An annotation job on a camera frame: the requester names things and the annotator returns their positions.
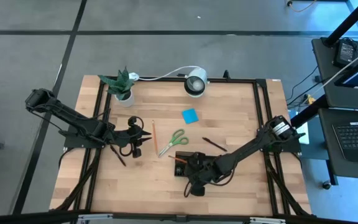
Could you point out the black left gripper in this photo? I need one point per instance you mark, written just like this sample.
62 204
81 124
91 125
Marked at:
126 138

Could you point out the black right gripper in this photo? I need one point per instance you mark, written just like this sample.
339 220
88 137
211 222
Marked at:
204 171

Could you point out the black mesh desk organizer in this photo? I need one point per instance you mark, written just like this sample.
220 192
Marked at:
182 166

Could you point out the black pen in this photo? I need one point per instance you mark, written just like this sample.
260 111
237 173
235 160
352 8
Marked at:
119 157

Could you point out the dark brown pen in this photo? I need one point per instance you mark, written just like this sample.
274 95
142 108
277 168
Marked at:
214 145

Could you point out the blue sticky note pad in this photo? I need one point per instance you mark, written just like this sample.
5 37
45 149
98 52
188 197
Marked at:
190 116

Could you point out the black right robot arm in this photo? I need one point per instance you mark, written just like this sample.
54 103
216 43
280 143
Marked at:
247 149

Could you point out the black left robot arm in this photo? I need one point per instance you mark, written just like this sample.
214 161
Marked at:
73 119

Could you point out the green plant in white pot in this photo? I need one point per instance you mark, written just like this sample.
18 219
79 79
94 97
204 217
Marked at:
120 84

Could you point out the white cylindrical lamp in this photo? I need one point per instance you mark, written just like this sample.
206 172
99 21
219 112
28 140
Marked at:
195 84

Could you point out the black clamp knob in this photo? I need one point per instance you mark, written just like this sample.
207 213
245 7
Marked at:
226 74

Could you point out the black metal bar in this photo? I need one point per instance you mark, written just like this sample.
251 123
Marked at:
309 110

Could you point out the black caster wheel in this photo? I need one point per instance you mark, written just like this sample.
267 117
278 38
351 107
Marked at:
326 185

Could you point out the yellow plug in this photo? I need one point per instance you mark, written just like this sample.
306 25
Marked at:
310 99

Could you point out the black desk leg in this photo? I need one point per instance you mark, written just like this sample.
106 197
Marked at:
331 172

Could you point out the black rig crossbar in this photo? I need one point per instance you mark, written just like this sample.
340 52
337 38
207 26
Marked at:
26 217

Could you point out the black desk top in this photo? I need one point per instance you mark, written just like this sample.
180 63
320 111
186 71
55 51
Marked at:
337 93
353 171

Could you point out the black power adapter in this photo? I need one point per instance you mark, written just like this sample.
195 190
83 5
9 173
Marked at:
345 51

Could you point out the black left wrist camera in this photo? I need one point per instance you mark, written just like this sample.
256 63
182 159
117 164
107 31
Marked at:
136 153

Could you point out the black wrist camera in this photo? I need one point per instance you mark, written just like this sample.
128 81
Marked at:
136 153
197 190

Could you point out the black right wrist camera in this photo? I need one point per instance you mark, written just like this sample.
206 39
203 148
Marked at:
197 190

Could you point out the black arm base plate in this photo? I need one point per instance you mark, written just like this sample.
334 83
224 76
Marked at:
291 147
73 143

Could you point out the silver bracket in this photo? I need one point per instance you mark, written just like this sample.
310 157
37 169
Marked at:
267 220
95 217

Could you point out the black aluminium table frame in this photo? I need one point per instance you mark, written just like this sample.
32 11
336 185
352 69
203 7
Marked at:
228 80

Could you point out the black vertical post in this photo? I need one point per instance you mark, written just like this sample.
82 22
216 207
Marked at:
350 21

